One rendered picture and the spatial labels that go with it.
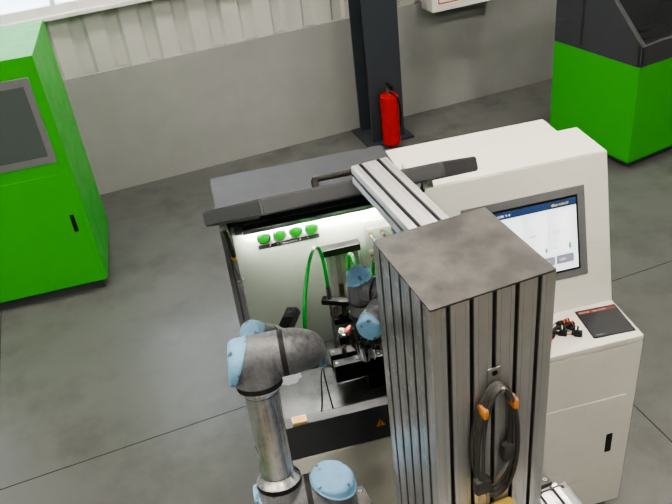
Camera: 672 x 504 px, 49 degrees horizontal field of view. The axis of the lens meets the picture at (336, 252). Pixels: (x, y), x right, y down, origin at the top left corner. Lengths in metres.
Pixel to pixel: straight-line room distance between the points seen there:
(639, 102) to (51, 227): 4.12
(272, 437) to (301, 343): 0.26
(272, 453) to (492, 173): 1.28
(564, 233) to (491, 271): 1.51
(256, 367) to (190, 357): 2.67
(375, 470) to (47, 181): 2.89
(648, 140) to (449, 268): 4.81
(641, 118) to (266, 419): 4.52
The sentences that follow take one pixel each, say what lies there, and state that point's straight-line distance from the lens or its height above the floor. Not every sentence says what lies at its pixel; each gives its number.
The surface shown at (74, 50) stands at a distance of 6.09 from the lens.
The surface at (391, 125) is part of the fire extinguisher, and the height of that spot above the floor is 0.22.
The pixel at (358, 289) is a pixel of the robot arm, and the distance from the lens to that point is 2.16.
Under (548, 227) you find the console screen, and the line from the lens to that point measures 2.79.
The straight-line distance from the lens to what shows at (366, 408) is 2.60.
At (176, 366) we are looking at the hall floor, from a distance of 4.42.
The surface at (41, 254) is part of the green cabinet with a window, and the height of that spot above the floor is 0.37.
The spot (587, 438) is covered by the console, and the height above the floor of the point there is 0.50.
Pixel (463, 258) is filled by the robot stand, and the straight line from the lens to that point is 1.37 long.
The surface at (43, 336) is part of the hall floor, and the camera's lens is 5.02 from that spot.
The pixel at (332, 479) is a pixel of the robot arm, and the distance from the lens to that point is 2.00.
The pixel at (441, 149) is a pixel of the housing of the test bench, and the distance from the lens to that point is 3.01.
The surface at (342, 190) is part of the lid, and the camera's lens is 1.78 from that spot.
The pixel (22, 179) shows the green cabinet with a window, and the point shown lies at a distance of 4.87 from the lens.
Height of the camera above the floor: 2.81
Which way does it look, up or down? 33 degrees down
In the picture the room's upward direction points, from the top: 7 degrees counter-clockwise
